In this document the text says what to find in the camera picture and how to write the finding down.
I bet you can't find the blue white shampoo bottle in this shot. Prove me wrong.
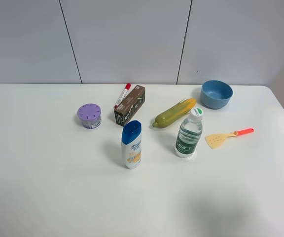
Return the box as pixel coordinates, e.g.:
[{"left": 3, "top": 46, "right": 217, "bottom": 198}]
[{"left": 121, "top": 120, "right": 142, "bottom": 169}]

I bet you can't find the purple air freshener can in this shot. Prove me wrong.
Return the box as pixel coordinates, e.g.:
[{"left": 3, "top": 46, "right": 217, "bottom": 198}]
[{"left": 77, "top": 103, "right": 102, "bottom": 129}]

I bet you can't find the brown cardboard box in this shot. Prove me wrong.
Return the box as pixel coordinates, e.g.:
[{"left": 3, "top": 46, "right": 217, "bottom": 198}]
[{"left": 114, "top": 85, "right": 145, "bottom": 126}]

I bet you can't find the red white marker pen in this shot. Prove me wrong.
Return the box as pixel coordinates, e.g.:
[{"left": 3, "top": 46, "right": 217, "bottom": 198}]
[{"left": 114, "top": 83, "right": 131, "bottom": 108}]

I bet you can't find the yellow spatula red handle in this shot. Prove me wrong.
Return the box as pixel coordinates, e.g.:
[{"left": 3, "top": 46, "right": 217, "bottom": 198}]
[{"left": 205, "top": 128, "right": 254, "bottom": 149}]

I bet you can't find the clear water bottle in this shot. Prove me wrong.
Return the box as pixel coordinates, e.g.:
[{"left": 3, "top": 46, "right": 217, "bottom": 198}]
[{"left": 175, "top": 107, "right": 203, "bottom": 159}]

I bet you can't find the blue bowl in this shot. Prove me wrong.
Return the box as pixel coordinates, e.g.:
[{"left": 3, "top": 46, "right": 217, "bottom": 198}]
[{"left": 200, "top": 80, "right": 233, "bottom": 109}]

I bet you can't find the toy corn cob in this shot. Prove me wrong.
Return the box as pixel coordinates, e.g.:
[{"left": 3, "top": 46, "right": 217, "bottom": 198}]
[{"left": 152, "top": 98, "right": 197, "bottom": 128}]

